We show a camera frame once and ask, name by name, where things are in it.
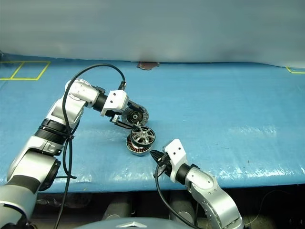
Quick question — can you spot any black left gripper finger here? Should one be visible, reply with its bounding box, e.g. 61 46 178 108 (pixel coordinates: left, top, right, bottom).
127 100 145 114
113 120 140 132

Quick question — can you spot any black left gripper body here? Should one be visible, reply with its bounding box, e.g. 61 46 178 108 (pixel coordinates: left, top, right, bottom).
108 102 132 125

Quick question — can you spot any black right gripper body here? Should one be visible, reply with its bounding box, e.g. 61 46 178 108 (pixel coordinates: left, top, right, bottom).
156 153 173 177

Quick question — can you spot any round grey motor end cap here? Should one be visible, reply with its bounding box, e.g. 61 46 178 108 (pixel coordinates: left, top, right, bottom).
121 104 150 126

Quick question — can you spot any silver spoked rotor cap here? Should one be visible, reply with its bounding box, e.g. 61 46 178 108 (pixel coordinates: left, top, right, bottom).
130 125 156 146

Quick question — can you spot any copper wound stator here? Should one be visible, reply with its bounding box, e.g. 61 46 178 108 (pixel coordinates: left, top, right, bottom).
125 135 153 156

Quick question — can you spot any grey rounded cylinder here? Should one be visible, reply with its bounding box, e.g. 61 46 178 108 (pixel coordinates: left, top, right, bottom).
169 200 195 221
103 202 133 220

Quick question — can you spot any grey robot torso with emblem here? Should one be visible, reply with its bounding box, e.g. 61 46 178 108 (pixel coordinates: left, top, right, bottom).
82 217 191 229

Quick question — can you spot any blue plastic table cover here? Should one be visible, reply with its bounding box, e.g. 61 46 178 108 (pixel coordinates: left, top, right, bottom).
0 52 305 194

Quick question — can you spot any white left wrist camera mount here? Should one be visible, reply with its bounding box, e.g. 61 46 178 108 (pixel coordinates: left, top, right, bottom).
100 90 130 117

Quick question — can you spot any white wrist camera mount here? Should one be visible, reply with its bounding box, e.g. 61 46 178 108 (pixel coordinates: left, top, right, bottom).
163 138 189 184
100 90 130 117

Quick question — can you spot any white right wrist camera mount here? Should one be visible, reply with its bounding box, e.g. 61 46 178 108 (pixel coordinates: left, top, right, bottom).
163 138 189 184

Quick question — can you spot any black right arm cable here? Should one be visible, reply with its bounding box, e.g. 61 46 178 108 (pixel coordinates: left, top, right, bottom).
154 164 203 229

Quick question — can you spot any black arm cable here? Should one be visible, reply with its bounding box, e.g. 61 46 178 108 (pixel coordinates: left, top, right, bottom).
54 63 127 229
154 164 203 229

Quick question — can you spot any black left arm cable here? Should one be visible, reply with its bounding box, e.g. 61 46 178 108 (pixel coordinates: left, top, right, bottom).
54 63 127 229

